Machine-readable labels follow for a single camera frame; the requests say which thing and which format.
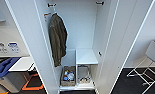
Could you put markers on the white inner cabinet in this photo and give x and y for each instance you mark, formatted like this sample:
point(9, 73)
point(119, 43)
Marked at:
point(86, 56)

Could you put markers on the white wardrobe body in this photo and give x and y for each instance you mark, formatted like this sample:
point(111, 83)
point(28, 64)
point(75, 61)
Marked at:
point(79, 26)

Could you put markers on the olive green jacket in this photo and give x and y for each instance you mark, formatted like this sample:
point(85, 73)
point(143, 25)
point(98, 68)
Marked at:
point(58, 36)

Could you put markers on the small bottle blue label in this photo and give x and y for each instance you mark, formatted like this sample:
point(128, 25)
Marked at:
point(65, 74)

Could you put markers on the clear plastic bottle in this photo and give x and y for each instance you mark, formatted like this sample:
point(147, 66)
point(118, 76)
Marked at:
point(70, 76)

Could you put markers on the grey drawer basket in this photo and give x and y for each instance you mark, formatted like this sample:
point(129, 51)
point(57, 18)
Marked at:
point(83, 78)

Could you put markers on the grey storage bin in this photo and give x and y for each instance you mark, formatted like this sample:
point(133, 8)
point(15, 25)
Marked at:
point(63, 81)

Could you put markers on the white clothes hanger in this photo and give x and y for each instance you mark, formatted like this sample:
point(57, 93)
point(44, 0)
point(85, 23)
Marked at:
point(54, 11)

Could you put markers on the white label orange stripe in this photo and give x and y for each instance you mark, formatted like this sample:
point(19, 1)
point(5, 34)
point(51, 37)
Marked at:
point(47, 15)

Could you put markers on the black wardrobe hook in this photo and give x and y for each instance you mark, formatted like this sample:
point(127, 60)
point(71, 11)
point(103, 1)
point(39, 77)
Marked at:
point(51, 4)
point(99, 3)

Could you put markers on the white folding table top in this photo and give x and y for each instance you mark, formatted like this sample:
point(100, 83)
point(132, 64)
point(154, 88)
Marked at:
point(23, 63)

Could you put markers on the pale grey bin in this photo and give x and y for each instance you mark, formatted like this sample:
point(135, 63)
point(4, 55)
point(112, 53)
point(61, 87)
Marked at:
point(13, 81)

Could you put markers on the orange table frame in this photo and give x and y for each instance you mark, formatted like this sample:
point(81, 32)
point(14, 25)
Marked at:
point(33, 87)

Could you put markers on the white wall plate blue print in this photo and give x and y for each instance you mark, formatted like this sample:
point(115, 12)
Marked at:
point(13, 47)

